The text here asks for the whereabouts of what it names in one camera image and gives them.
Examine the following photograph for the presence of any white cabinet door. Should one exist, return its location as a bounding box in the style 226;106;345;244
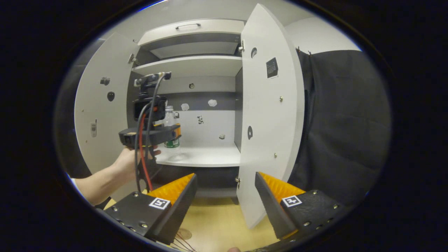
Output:
236;3;305;230
74;33;140;202

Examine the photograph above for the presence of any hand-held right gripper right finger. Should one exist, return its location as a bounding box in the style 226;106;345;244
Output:
254;171;349;244

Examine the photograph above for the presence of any white cabinet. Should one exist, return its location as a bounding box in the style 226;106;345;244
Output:
127;19;245;205

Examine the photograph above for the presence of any clear plastic bottle green label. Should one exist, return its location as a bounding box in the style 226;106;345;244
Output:
163;106;181;148

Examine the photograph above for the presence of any bundle of thin wires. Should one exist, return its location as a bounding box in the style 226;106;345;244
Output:
173;233;197;252

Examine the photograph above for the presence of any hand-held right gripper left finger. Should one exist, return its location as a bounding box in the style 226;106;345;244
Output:
104;173;198;245

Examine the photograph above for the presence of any black cable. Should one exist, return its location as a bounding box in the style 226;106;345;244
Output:
134;73;166;184

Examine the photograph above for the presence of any white cabinet drawer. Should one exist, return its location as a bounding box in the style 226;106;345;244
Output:
138;19;245;46

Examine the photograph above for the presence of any red cable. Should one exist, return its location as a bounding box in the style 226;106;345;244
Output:
139;111;154;192

